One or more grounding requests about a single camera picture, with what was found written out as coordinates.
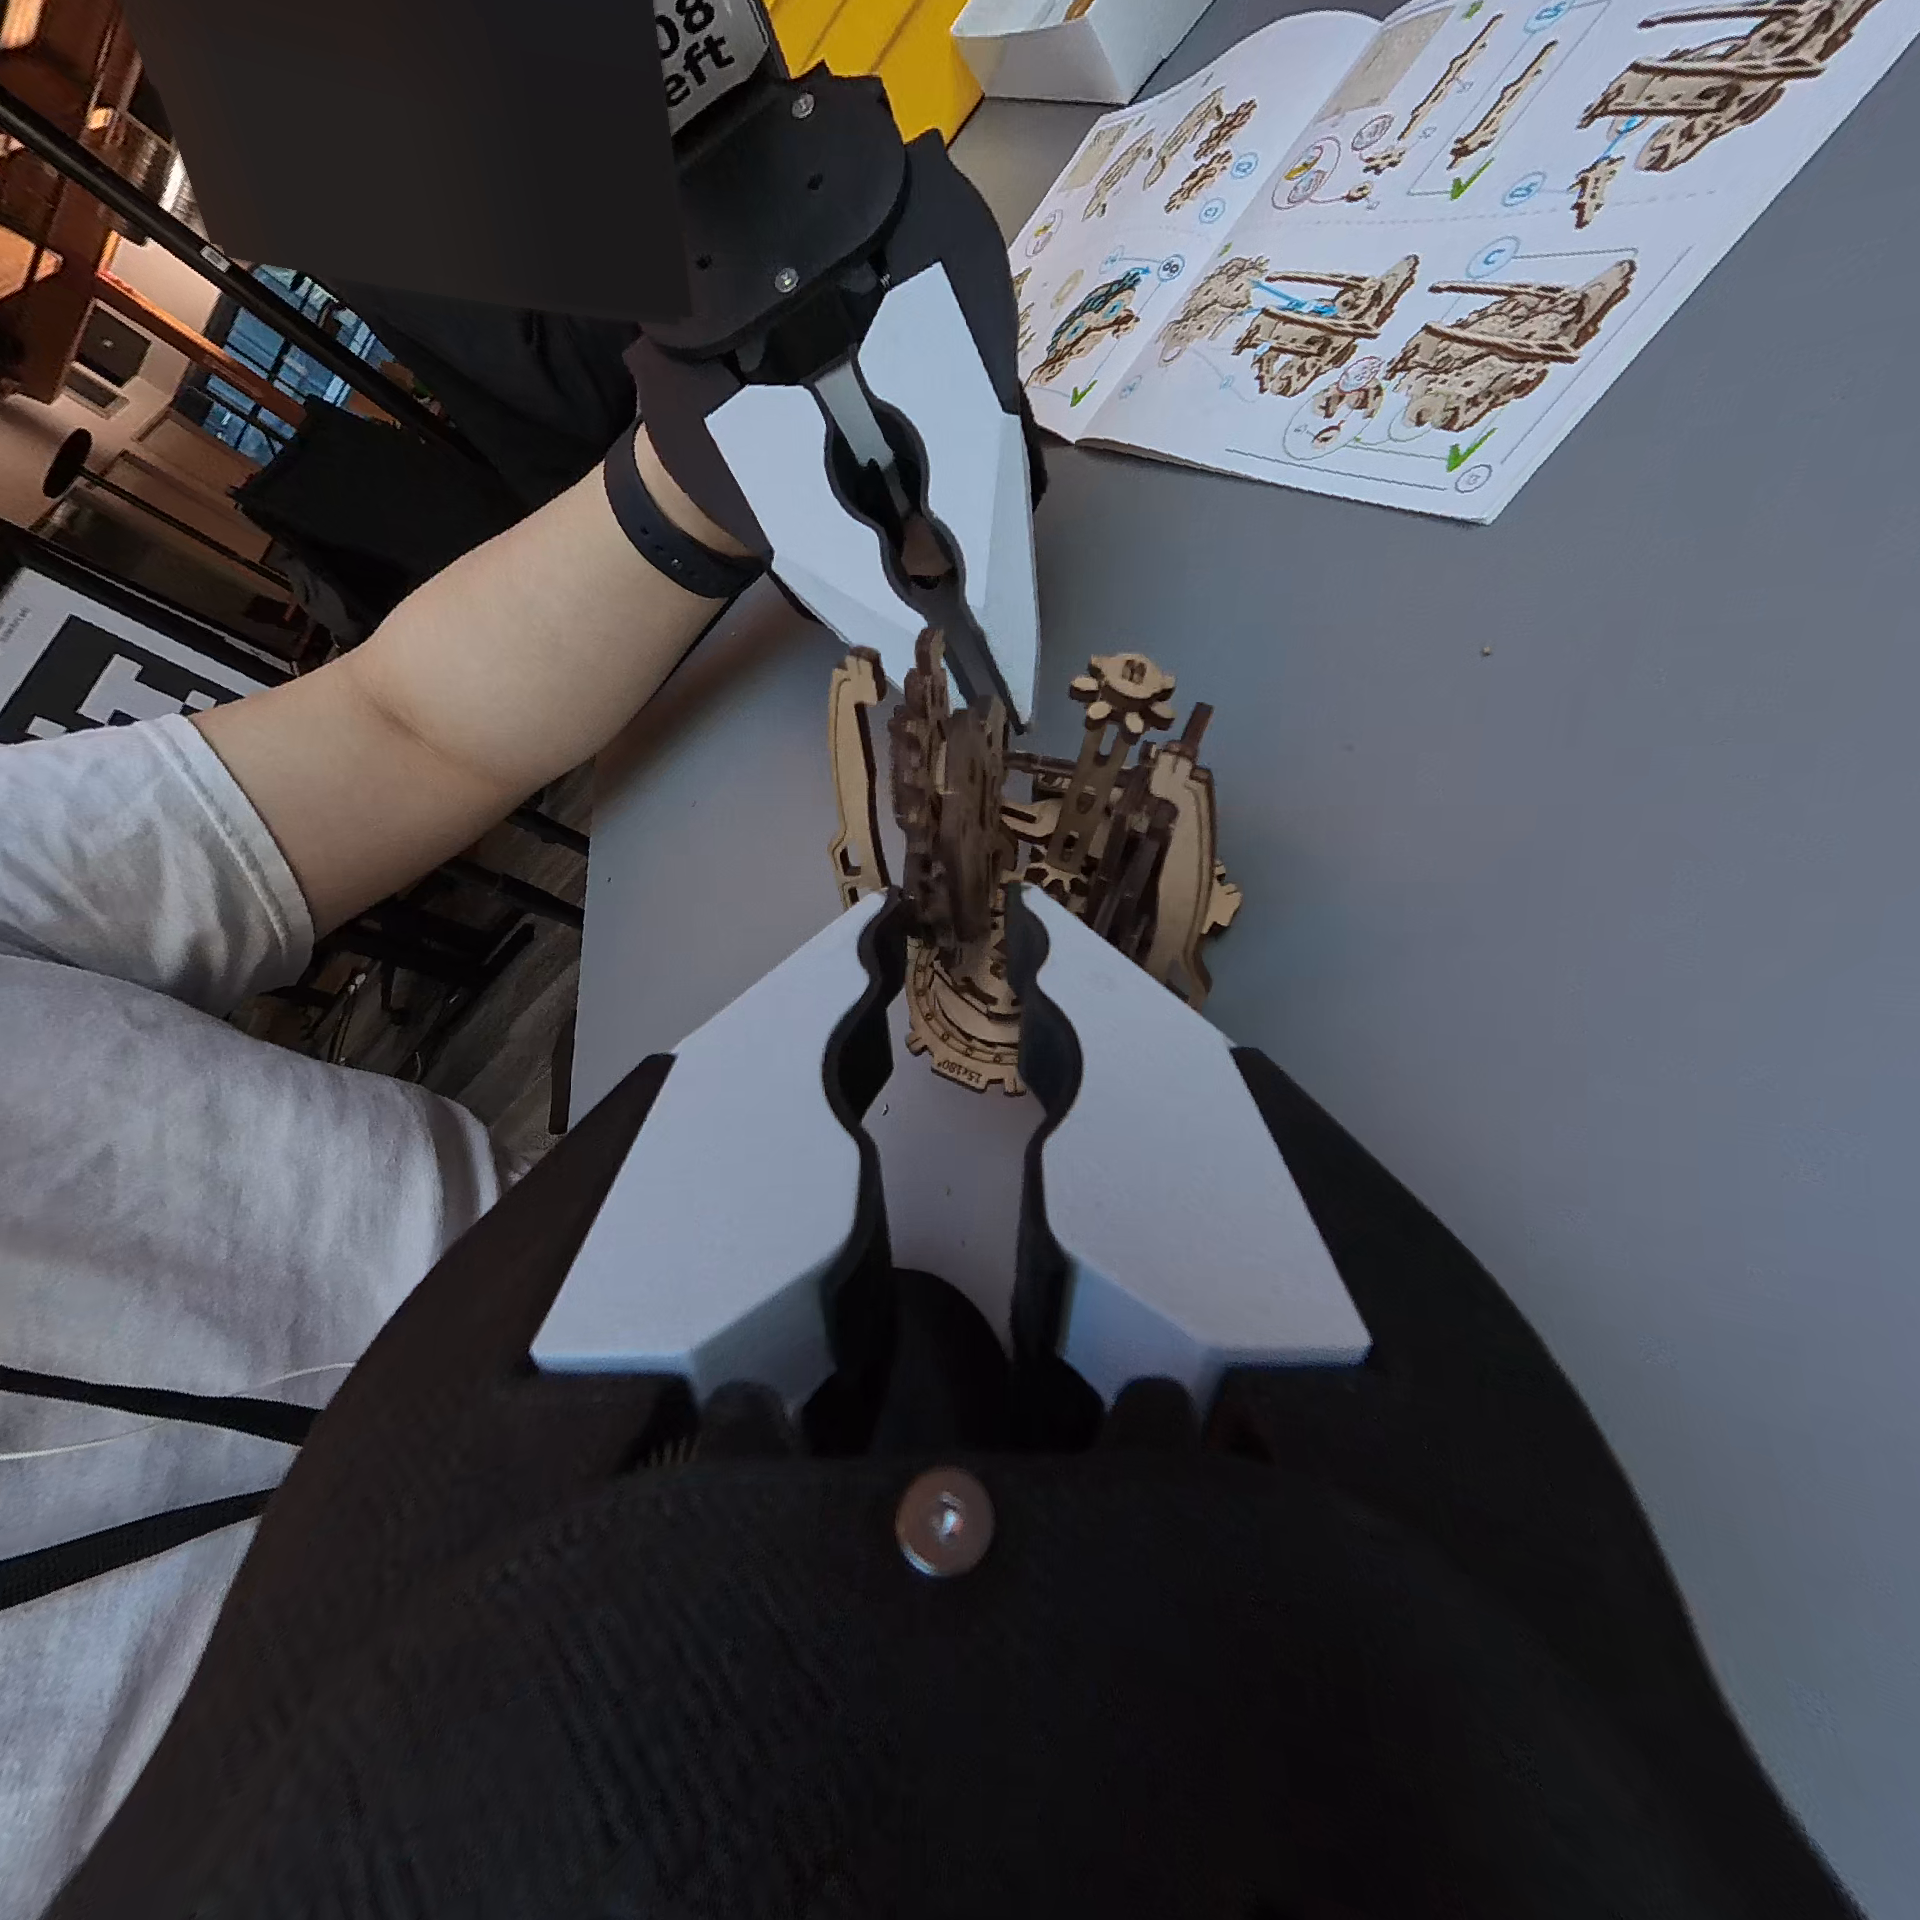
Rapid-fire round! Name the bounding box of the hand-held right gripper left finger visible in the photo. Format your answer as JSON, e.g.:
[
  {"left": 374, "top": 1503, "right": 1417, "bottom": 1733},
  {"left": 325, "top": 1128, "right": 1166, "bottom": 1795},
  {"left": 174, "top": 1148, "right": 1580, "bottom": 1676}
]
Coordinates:
[{"left": 532, "top": 898, "right": 905, "bottom": 1400}]

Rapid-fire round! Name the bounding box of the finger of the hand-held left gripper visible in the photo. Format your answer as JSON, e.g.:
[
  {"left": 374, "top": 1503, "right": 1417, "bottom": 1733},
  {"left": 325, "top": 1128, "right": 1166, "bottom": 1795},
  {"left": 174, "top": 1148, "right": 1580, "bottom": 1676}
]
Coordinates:
[
  {"left": 701, "top": 378, "right": 1029, "bottom": 737},
  {"left": 859, "top": 263, "right": 1047, "bottom": 724}
]

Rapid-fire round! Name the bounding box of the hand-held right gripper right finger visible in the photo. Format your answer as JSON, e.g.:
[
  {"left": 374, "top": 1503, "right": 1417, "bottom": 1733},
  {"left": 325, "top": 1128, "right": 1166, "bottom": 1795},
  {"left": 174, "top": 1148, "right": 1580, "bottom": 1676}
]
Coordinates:
[{"left": 1013, "top": 885, "right": 1375, "bottom": 1406}]

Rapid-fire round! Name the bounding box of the wooden gear model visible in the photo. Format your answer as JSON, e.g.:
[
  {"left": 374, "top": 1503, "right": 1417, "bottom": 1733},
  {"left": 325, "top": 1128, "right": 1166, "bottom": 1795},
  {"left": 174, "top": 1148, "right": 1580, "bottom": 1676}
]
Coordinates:
[{"left": 825, "top": 631, "right": 1246, "bottom": 1098}]

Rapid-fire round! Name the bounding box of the person's left forearm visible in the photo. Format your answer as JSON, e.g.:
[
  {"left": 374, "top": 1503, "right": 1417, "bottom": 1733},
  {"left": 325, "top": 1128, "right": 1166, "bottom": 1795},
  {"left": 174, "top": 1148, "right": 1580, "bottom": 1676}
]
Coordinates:
[{"left": 195, "top": 420, "right": 782, "bottom": 961}]

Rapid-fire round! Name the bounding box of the model instruction booklet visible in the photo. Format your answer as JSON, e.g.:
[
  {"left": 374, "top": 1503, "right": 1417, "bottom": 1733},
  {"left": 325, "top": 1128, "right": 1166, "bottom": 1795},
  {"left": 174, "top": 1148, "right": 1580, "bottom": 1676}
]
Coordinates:
[{"left": 1007, "top": 0, "right": 1920, "bottom": 526}]

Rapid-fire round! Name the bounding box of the yellow plastic bin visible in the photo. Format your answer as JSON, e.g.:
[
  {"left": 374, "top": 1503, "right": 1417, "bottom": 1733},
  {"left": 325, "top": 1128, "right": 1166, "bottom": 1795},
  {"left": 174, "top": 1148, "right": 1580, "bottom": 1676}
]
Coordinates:
[{"left": 765, "top": 0, "right": 992, "bottom": 147}]

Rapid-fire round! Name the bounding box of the white cardboard tray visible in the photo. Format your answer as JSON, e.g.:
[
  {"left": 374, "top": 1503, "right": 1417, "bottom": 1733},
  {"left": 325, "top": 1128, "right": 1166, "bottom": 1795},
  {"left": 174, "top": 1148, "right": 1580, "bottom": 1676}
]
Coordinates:
[{"left": 952, "top": 0, "right": 1159, "bottom": 107}]

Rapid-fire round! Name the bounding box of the black and white marker board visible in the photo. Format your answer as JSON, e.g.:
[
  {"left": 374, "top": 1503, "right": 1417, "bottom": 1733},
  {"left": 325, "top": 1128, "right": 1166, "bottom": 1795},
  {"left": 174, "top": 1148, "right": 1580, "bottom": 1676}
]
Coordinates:
[{"left": 0, "top": 577, "right": 289, "bottom": 747}]

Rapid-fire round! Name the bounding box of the black wrist strap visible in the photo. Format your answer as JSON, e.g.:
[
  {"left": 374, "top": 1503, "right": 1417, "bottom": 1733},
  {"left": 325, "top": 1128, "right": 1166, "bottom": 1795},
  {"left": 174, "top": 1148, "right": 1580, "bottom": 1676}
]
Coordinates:
[{"left": 602, "top": 423, "right": 767, "bottom": 602}]

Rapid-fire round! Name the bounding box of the black lanyard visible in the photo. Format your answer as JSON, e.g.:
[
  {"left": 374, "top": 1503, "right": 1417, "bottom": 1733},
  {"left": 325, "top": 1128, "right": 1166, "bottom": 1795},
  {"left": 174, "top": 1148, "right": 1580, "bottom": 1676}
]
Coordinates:
[{"left": 0, "top": 1365, "right": 318, "bottom": 1614}]

